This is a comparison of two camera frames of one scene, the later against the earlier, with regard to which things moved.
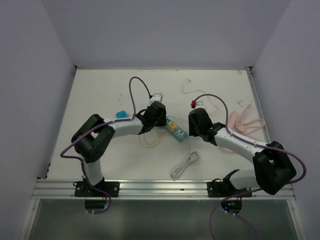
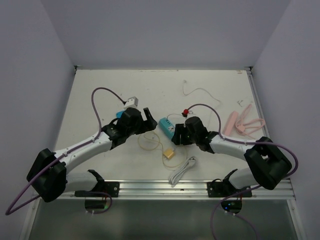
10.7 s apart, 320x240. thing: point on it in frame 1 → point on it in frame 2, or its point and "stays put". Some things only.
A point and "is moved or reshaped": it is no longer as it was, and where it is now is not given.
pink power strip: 233,119 stays put
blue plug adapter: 122,114 stays put
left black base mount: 84,189 stays put
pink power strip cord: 244,125 stays put
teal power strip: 179,134 is moved or reshaped
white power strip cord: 192,156 is moved or reshaped
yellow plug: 172,126 → 169,153
